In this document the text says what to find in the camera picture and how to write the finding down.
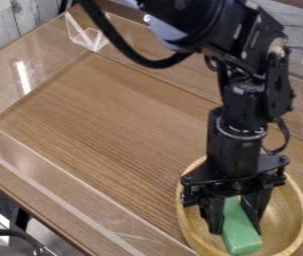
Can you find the green rectangular block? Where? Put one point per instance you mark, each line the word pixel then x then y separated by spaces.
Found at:
pixel 239 235

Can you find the brown wooden bowl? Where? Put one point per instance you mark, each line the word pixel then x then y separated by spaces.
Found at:
pixel 281 224

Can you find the black table leg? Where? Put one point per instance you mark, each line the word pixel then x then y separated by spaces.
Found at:
pixel 20 219

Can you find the clear acrylic corner bracket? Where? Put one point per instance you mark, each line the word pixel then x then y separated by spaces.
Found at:
pixel 88 38

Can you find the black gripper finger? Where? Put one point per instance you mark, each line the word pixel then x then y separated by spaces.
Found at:
pixel 254 203
pixel 211 208

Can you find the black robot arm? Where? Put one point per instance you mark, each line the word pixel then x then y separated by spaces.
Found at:
pixel 247 43

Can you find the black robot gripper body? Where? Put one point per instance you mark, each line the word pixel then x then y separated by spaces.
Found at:
pixel 235 168

